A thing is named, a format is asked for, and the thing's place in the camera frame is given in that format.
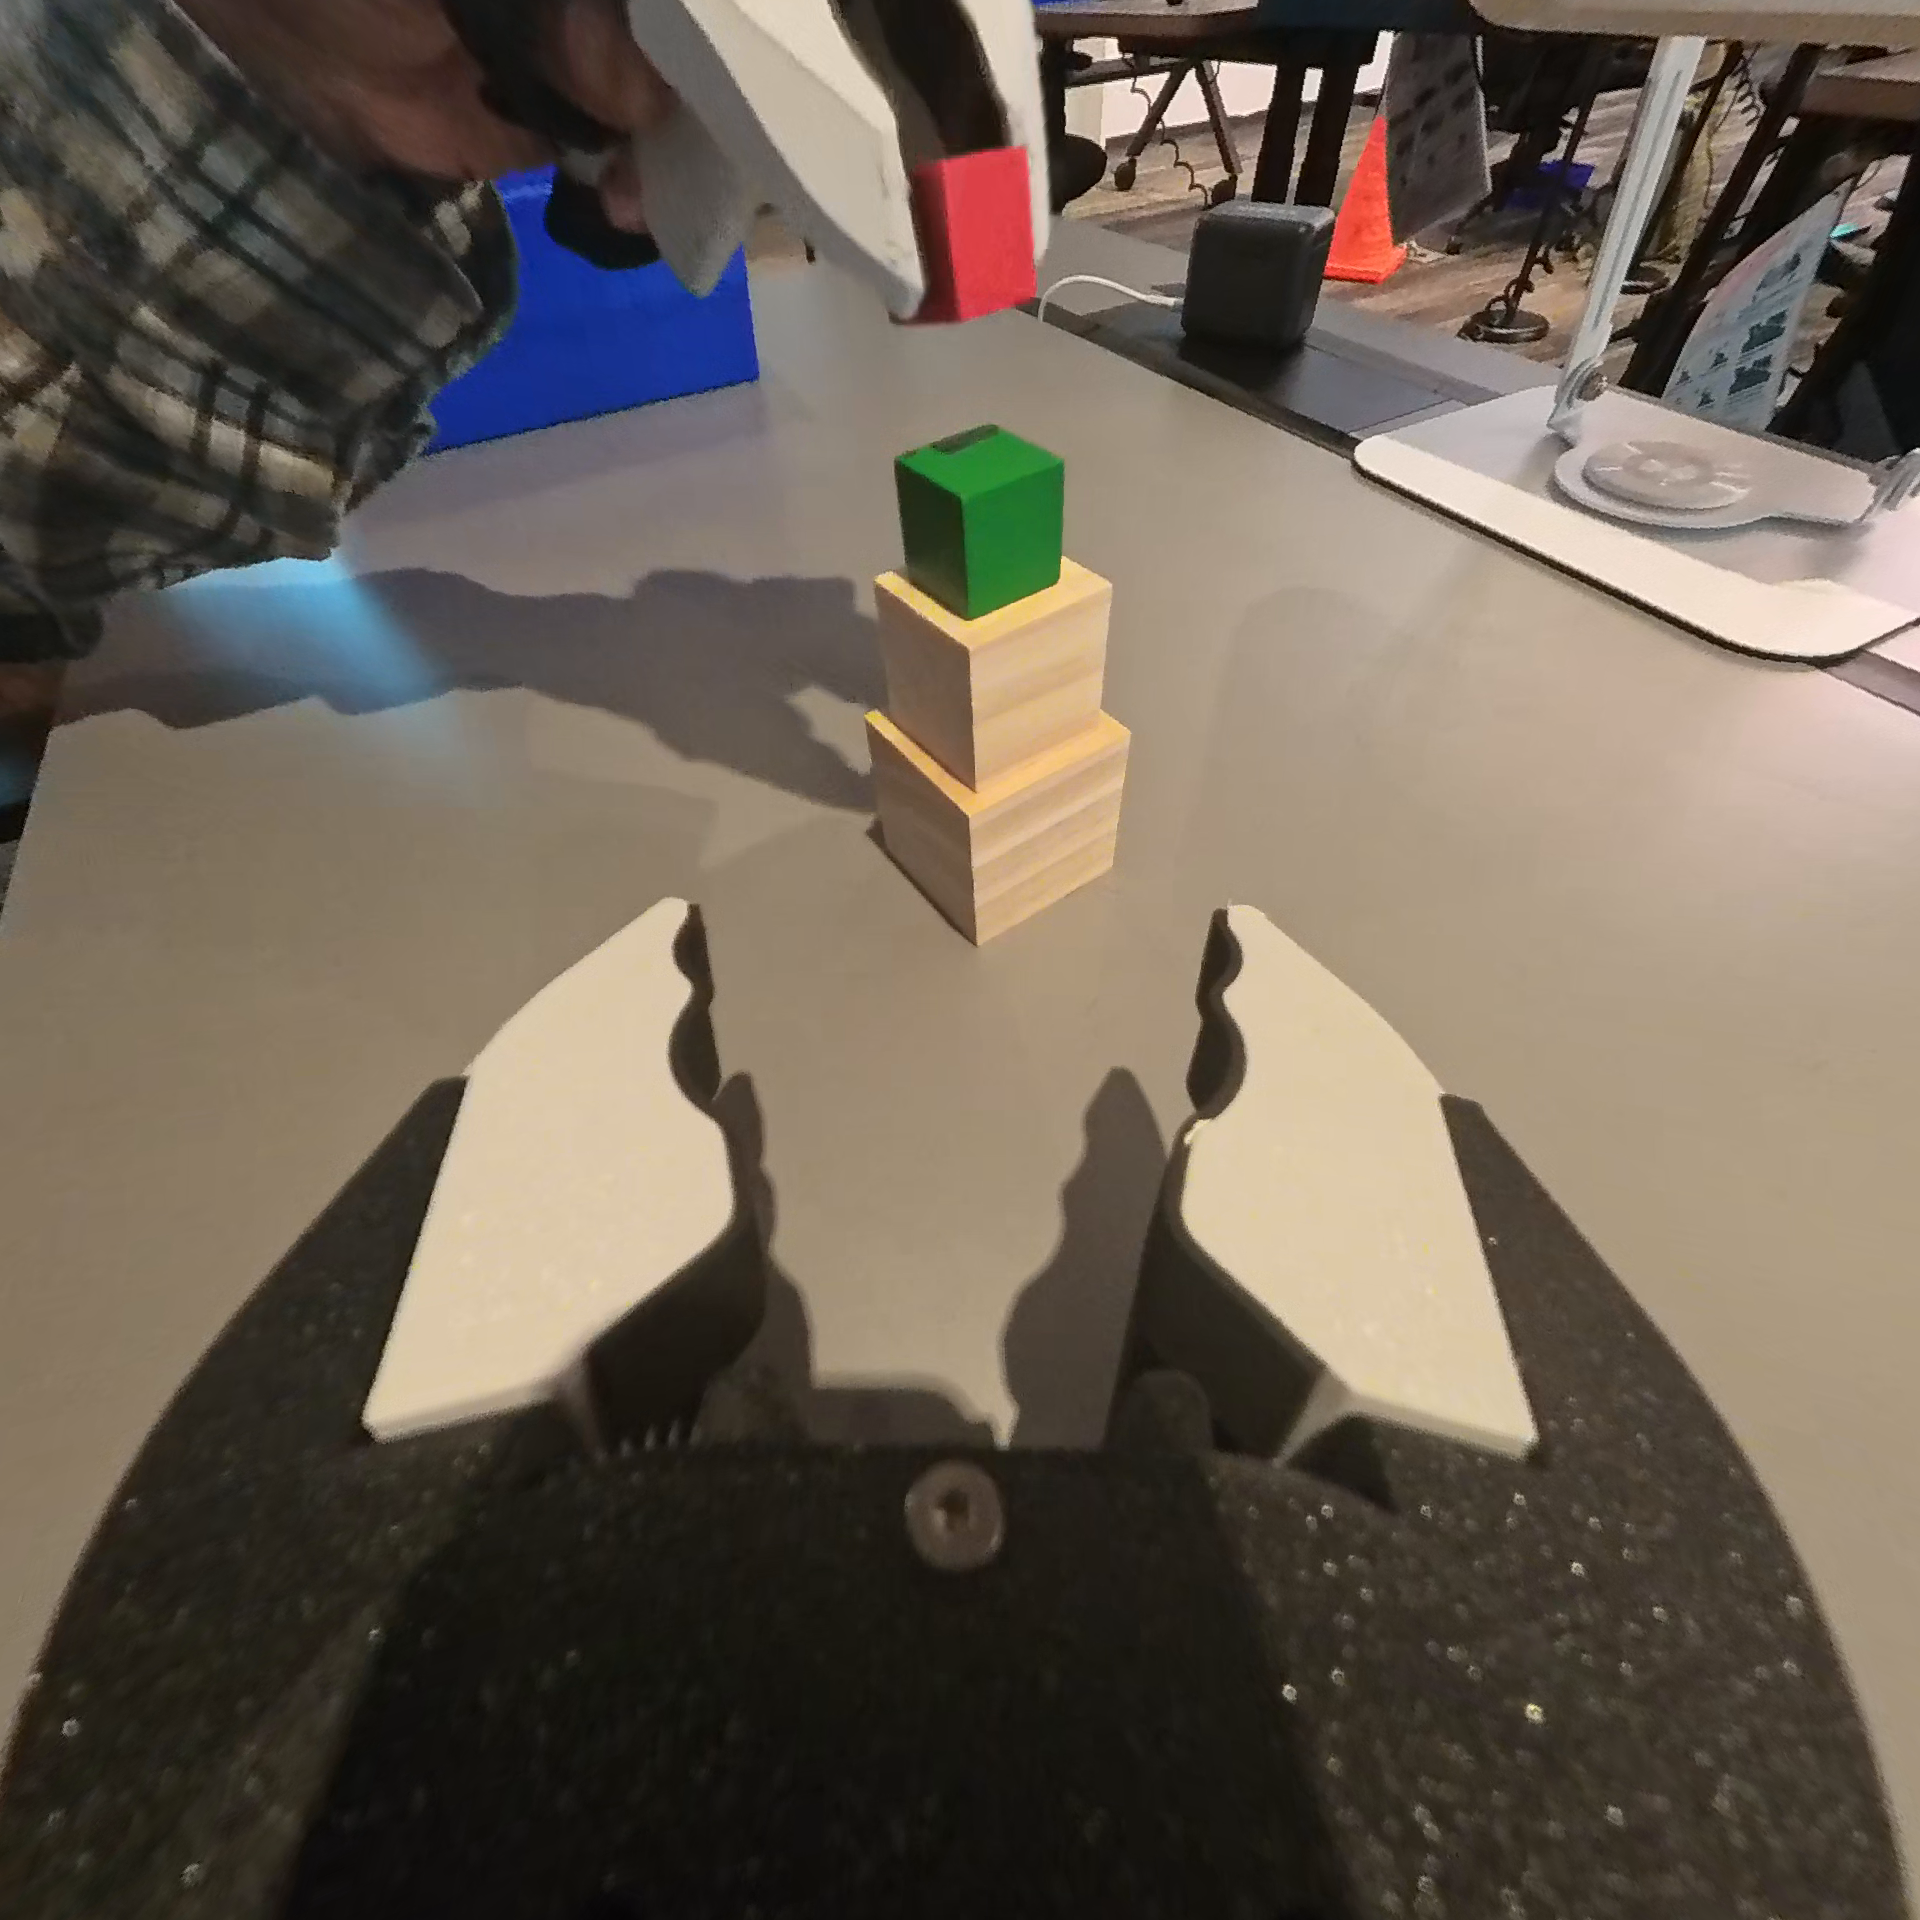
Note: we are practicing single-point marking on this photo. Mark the person's left forearm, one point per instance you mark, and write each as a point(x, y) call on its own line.
point(196, 331)

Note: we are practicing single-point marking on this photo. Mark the black desk strip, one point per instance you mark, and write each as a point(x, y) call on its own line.
point(1350, 390)

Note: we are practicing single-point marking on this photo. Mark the small red wooden cube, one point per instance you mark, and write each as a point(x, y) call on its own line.
point(982, 242)

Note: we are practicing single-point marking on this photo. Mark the large pale wooden cube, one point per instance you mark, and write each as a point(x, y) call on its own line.
point(1037, 857)

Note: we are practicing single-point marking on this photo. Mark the dark wooden table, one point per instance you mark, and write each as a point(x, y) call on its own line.
point(1201, 34)

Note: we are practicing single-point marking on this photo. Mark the orange traffic cone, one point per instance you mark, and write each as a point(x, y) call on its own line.
point(1369, 227)

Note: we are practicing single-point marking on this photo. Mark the medium pale wooden cube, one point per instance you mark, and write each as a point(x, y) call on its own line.
point(1037, 691)

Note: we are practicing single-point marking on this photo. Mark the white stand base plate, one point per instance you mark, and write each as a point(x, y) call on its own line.
point(1727, 601)

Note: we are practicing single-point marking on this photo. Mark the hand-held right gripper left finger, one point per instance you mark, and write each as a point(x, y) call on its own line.
point(571, 1187)

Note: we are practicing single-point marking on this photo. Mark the person's left hand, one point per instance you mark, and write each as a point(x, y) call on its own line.
point(375, 76)

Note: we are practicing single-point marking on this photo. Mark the grey printed sign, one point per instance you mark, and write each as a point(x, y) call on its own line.
point(1431, 136)

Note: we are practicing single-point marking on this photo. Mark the white tablet stand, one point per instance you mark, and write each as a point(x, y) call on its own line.
point(1636, 180)

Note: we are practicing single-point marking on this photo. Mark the blue plastic bin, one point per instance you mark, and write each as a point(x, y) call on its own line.
point(602, 361)

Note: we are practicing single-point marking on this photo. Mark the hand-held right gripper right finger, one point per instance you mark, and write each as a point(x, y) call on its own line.
point(1335, 1217)

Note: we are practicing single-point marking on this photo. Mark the dark grey cube device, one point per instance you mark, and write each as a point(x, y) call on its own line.
point(1252, 287)

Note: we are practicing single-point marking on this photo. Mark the printed display card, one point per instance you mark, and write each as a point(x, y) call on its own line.
point(1748, 345)

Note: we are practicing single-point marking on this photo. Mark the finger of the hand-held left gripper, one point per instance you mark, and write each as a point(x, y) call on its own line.
point(810, 136)
point(1020, 76)

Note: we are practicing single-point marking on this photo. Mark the green wooden cube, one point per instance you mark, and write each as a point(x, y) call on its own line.
point(990, 525)

